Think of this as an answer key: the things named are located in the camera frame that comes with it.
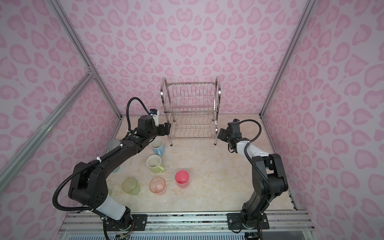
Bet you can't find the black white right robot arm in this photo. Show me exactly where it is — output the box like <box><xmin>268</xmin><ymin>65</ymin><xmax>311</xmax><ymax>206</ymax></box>
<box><xmin>218</xmin><ymin>119</ymin><xmax>289</xmax><ymax>229</ymax></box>

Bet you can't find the aluminium corner frame post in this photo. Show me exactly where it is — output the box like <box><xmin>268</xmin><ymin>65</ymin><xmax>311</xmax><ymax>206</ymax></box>
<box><xmin>47</xmin><ymin>0</ymin><xmax>123</xmax><ymax>120</ymax></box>
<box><xmin>259</xmin><ymin>0</ymin><xmax>318</xmax><ymax>119</ymax></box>

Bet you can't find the opaque pink plastic cup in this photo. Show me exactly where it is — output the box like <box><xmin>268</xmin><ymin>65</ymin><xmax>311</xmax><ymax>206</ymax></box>
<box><xmin>175</xmin><ymin>170</ymin><xmax>190</xmax><ymax>189</ymax></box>

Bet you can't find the translucent teal plastic cup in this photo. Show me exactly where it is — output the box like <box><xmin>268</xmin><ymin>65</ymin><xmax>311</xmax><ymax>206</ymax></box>
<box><xmin>105</xmin><ymin>139</ymin><xmax>122</xmax><ymax>175</ymax></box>

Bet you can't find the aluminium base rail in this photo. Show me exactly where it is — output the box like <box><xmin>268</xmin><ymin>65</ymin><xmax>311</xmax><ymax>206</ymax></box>
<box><xmin>56</xmin><ymin>210</ymin><xmax>318</xmax><ymax>240</ymax></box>

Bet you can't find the aluminium diagonal frame bar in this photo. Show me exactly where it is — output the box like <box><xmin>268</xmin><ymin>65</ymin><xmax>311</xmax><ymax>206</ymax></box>
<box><xmin>1</xmin><ymin>71</ymin><xmax>95</xmax><ymax>193</ymax></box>

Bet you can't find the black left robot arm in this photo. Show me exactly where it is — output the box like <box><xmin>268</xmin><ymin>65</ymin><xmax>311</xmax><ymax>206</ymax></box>
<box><xmin>69</xmin><ymin>115</ymin><xmax>171</xmax><ymax>222</ymax></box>

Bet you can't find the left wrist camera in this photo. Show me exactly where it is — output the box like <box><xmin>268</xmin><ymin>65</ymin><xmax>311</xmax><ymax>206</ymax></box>
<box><xmin>150</xmin><ymin>109</ymin><xmax>159</xmax><ymax>127</ymax></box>

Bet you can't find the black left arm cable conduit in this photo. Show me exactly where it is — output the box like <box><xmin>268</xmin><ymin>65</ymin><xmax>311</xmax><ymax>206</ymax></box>
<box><xmin>52</xmin><ymin>96</ymin><xmax>151</xmax><ymax>212</ymax></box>

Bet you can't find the light blue ceramic mug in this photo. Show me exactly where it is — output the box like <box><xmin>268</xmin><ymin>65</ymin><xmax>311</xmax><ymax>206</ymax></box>
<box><xmin>150</xmin><ymin>138</ymin><xmax>165</xmax><ymax>156</ymax></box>

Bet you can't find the steel two-tier dish rack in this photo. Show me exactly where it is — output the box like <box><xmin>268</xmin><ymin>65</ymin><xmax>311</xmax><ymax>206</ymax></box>
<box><xmin>160</xmin><ymin>78</ymin><xmax>222</xmax><ymax>146</ymax></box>

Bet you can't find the aluminium corner frame post right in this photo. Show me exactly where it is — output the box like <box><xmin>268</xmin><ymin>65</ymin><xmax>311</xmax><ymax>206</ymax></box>
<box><xmin>259</xmin><ymin>0</ymin><xmax>318</xmax><ymax>119</ymax></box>

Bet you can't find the translucent green plastic cup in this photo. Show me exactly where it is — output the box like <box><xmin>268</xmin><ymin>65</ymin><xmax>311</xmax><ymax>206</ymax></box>
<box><xmin>122</xmin><ymin>178</ymin><xmax>141</xmax><ymax>196</ymax></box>

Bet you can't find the translucent pink plastic cup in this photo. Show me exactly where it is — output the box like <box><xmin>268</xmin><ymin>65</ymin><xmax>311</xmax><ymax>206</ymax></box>
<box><xmin>149</xmin><ymin>177</ymin><xmax>167</xmax><ymax>195</ymax></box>

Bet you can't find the aluminium corner frame post left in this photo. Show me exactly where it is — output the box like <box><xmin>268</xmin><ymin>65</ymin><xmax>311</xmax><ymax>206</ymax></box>
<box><xmin>47</xmin><ymin>0</ymin><xmax>123</xmax><ymax>120</ymax></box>

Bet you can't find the light green ceramic mug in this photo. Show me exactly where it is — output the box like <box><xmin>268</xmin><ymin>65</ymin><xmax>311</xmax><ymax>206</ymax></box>
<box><xmin>146</xmin><ymin>155</ymin><xmax>165</xmax><ymax>174</ymax></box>

